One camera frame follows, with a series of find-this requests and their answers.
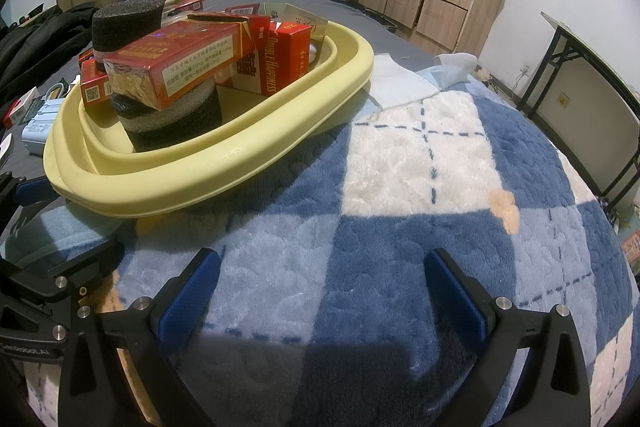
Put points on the large red gold box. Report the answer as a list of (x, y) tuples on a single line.
[(175, 67)]

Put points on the white flat carton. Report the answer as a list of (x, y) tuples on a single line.
[(300, 22)]

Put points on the blue white checkered blanket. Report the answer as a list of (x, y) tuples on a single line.
[(400, 217)]

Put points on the yellow plastic basin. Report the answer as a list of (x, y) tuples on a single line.
[(225, 172)]

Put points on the black foam cylinder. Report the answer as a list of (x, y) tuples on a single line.
[(125, 24), (175, 122)]

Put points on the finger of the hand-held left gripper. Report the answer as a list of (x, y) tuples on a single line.
[(75, 277), (32, 192)]

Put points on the black jacket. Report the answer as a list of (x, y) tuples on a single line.
[(35, 47)]

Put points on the black folding table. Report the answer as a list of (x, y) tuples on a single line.
[(600, 72)]

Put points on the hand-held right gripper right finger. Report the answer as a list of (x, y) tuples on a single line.
[(457, 297)]

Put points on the red cigarette pack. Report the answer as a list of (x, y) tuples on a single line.
[(272, 57), (245, 10), (95, 87)]

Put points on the open black case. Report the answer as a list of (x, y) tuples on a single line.
[(365, 12)]

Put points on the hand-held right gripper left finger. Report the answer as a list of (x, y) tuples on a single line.
[(187, 302)]

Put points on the red white small box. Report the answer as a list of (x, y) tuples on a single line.
[(20, 107)]

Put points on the pale blue white cloth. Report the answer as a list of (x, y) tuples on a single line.
[(400, 82)]

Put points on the wall socket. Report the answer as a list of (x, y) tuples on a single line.
[(524, 69)]

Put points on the crumpled clear plastic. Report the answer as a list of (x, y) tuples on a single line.
[(457, 67)]

